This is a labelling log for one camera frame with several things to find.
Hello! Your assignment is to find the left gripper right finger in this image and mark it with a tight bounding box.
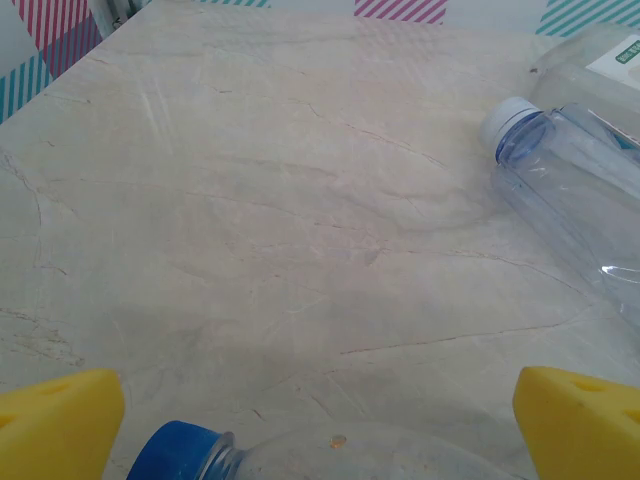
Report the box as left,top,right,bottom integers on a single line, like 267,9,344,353
514,366,640,480

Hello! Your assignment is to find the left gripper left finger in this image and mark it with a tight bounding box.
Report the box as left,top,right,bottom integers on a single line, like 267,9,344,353
0,368,126,480

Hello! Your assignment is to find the blue-tinted bottle white cap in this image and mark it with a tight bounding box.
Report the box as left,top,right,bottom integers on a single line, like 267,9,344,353
480,96,640,321

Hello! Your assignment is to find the blue-cap blue-label clear bottle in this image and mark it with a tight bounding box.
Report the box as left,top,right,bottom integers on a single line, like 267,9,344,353
126,419,539,480

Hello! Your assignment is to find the clear box green-white label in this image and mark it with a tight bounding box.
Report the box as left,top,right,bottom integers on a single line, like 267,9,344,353
528,22,640,151

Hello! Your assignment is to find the aluminium frame post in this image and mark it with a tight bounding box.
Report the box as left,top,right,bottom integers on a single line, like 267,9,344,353
97,0,151,39

